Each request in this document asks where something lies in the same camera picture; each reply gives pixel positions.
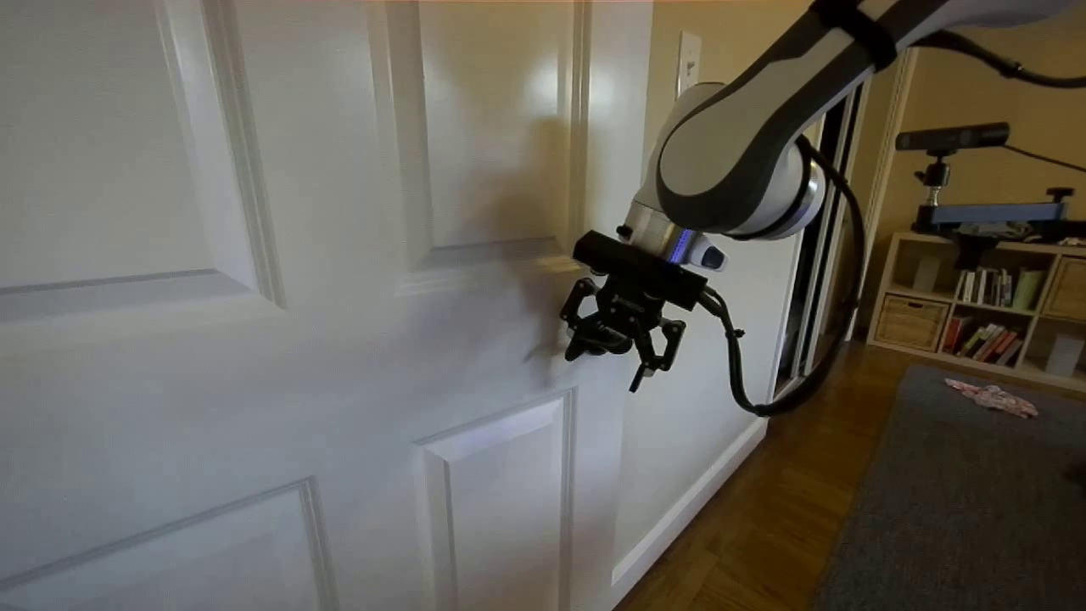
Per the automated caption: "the row of leaning books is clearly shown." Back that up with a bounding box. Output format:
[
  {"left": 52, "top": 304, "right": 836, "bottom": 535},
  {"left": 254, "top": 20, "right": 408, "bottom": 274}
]
[{"left": 939, "top": 315, "right": 1023, "bottom": 372}]

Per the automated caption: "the white baseboard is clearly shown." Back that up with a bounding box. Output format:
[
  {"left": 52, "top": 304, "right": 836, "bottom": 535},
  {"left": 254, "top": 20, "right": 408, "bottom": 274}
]
[{"left": 606, "top": 416, "right": 772, "bottom": 608}]

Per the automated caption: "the wicker storage basket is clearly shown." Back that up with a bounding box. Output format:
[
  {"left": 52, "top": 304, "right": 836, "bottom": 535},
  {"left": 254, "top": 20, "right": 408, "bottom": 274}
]
[{"left": 872, "top": 288, "right": 951, "bottom": 355}]

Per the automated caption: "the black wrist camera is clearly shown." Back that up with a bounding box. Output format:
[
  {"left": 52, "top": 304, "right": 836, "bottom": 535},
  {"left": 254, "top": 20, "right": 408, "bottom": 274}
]
[{"left": 571, "top": 229, "right": 728, "bottom": 314}]

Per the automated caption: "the blue clamp bar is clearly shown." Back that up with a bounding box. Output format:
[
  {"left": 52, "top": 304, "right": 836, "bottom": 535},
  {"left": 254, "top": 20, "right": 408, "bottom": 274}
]
[{"left": 908, "top": 184, "right": 1086, "bottom": 247}]

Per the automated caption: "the white panel door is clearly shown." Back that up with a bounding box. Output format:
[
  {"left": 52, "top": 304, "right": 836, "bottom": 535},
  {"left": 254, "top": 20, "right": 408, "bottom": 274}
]
[{"left": 0, "top": 0, "right": 658, "bottom": 611}]

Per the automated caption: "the row of upright books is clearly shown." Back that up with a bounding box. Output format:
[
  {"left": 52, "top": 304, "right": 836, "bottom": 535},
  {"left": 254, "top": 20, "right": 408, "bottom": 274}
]
[{"left": 951, "top": 263, "right": 1044, "bottom": 315}]

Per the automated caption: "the dark closet door frame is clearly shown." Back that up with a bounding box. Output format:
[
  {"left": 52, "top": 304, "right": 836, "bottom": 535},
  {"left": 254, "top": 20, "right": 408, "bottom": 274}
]
[{"left": 772, "top": 82, "right": 870, "bottom": 390}]

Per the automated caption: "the grey floor rug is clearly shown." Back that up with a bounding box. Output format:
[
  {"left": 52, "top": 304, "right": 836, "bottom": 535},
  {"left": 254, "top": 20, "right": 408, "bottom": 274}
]
[{"left": 811, "top": 360, "right": 1086, "bottom": 611}]

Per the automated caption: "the black camera on stand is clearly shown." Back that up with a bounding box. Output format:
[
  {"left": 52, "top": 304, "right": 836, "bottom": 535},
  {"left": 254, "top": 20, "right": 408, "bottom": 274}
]
[{"left": 892, "top": 118, "right": 1013, "bottom": 238}]

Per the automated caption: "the pink white cloth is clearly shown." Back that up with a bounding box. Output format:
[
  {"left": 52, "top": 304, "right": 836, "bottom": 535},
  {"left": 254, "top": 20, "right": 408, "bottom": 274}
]
[{"left": 939, "top": 374, "right": 1040, "bottom": 425}]

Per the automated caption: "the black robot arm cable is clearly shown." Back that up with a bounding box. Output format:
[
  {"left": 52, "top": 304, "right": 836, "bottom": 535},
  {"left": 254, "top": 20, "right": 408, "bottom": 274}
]
[{"left": 687, "top": 29, "right": 1086, "bottom": 421}]

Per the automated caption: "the black cable strap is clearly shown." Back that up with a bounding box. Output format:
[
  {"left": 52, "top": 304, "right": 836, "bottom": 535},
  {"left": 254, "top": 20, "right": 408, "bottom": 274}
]
[{"left": 811, "top": 0, "right": 899, "bottom": 75}]

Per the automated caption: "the wooden cube bookshelf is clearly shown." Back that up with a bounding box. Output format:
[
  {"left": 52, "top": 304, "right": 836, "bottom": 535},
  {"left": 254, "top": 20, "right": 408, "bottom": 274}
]
[{"left": 865, "top": 229, "right": 1086, "bottom": 398}]

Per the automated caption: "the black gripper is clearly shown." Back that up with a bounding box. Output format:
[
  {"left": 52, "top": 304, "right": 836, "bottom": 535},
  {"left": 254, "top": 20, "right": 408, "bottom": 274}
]
[{"left": 560, "top": 273, "right": 692, "bottom": 398}]

